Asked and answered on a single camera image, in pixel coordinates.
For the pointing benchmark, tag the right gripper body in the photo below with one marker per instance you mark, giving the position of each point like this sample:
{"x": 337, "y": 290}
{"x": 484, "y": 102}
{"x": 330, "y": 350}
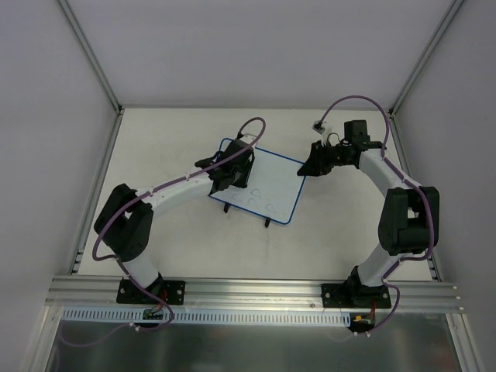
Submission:
{"x": 322, "y": 157}

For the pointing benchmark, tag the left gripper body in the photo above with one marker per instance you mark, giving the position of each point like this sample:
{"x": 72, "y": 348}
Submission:
{"x": 242, "y": 167}

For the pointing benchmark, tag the blue framed whiteboard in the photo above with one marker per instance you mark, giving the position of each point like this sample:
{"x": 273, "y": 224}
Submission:
{"x": 273, "y": 188}

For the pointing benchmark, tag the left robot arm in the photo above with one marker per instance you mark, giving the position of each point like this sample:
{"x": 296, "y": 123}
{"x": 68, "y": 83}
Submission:
{"x": 124, "y": 224}

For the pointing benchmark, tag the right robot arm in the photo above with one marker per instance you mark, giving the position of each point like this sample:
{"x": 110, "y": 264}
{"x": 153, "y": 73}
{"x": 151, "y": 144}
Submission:
{"x": 408, "y": 228}

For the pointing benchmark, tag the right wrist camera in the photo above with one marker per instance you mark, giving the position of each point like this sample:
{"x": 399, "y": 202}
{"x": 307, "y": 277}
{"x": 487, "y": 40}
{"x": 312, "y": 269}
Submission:
{"x": 321, "y": 127}

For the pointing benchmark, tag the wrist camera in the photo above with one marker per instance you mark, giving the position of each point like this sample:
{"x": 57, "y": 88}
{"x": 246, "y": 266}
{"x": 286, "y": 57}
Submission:
{"x": 321, "y": 127}
{"x": 246, "y": 139}

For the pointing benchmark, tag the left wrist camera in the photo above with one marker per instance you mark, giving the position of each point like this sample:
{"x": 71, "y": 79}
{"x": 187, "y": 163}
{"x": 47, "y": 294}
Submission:
{"x": 246, "y": 139}

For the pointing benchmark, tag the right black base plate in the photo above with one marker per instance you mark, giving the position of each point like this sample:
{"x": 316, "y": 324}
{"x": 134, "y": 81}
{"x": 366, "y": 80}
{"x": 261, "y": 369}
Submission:
{"x": 340, "y": 296}

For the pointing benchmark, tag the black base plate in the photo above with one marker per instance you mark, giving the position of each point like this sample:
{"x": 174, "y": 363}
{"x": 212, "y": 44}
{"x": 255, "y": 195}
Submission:
{"x": 171, "y": 291}
{"x": 340, "y": 296}

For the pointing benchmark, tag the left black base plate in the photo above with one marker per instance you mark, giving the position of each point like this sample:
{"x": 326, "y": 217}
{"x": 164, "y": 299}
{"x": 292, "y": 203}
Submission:
{"x": 171, "y": 291}

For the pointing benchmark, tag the white slotted cable duct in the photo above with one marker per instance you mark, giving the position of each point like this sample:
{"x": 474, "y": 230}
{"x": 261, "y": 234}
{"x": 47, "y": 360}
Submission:
{"x": 208, "y": 316}

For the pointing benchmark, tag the left frame post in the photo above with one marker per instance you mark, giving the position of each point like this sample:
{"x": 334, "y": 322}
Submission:
{"x": 89, "y": 54}

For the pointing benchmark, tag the frame post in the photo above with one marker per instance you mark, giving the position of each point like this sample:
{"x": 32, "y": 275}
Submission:
{"x": 89, "y": 54}
{"x": 427, "y": 53}

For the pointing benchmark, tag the aluminium mounting rail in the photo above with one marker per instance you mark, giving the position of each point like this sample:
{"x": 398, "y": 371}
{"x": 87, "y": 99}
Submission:
{"x": 239, "y": 294}

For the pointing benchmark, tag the right frame post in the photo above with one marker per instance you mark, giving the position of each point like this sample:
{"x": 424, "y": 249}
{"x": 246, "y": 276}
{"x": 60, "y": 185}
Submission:
{"x": 427, "y": 53}

